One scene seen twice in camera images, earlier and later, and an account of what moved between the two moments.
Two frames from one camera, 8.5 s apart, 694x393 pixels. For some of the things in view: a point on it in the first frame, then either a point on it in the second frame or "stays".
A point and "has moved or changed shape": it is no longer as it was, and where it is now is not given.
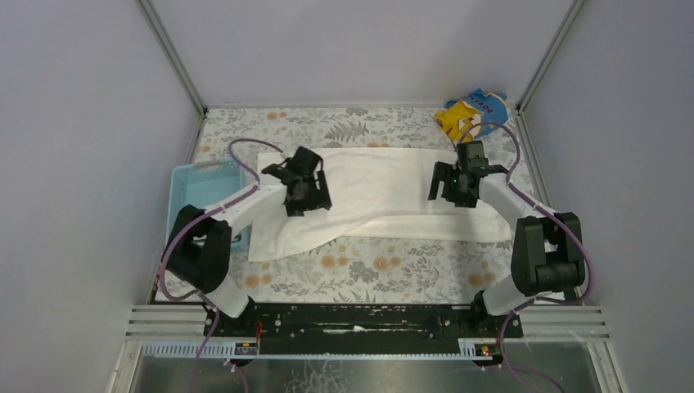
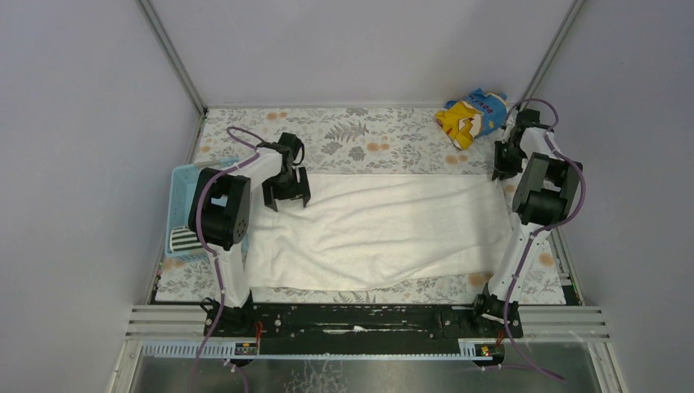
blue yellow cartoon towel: (473, 115) stays
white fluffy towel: (373, 191) has moved or changed shape
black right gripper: (459, 189) -> (505, 164)
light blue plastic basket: (201, 185) stays
